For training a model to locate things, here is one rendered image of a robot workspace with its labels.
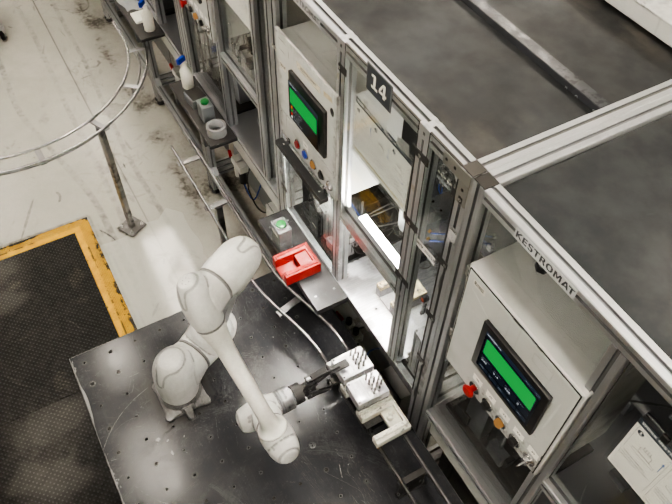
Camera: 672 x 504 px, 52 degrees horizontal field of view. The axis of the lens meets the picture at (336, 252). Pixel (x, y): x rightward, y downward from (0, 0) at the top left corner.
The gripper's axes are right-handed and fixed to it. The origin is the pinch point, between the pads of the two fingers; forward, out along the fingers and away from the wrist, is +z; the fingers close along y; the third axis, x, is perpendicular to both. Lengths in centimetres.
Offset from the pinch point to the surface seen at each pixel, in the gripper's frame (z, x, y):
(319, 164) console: 19, 48, 55
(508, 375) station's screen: 17, -55, 71
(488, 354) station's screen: 16, -47, 70
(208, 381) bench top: -42, 32, -21
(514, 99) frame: 49, -5, 109
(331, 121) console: 19, 40, 81
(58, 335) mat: -96, 132, -86
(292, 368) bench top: -10.6, 21.2, -22.1
